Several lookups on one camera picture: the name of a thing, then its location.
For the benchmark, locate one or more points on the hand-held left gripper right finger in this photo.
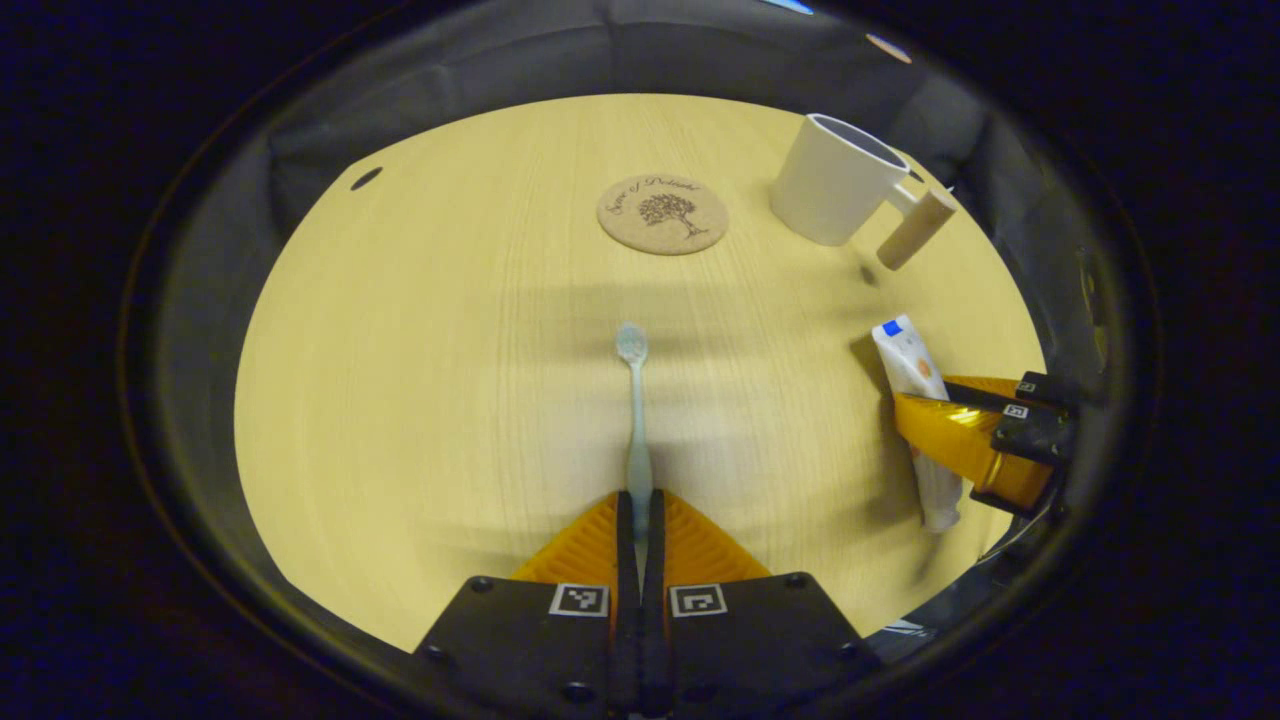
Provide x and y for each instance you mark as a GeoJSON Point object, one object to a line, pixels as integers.
{"type": "Point", "coordinates": [655, 560]}

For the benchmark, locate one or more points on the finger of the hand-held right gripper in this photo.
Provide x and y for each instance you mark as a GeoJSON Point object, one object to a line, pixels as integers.
{"type": "Point", "coordinates": [1035, 435]}
{"type": "Point", "coordinates": [1050, 388]}

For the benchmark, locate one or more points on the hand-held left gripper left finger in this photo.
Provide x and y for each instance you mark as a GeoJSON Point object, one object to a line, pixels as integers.
{"type": "Point", "coordinates": [626, 560]}

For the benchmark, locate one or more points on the pale blue toothbrush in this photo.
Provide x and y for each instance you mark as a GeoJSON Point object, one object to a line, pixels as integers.
{"type": "Point", "coordinates": [638, 440]}

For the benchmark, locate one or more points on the white toothpaste tube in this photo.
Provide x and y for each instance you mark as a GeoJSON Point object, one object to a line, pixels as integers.
{"type": "Point", "coordinates": [905, 355]}

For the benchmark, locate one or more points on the round cork coaster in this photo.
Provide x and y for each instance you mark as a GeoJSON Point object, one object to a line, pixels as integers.
{"type": "Point", "coordinates": [640, 235]}

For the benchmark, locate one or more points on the light wooden desktop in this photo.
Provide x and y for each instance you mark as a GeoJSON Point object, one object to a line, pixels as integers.
{"type": "Point", "coordinates": [400, 400]}

